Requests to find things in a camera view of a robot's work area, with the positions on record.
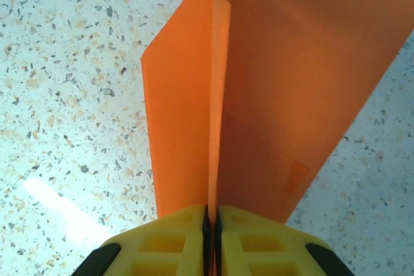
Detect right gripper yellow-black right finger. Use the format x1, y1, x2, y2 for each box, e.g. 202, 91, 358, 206
215, 205, 344, 276

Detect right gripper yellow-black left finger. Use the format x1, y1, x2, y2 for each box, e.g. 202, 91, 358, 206
74, 204, 213, 276

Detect orange paper sheet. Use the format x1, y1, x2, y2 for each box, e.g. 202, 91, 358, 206
140, 0, 414, 225

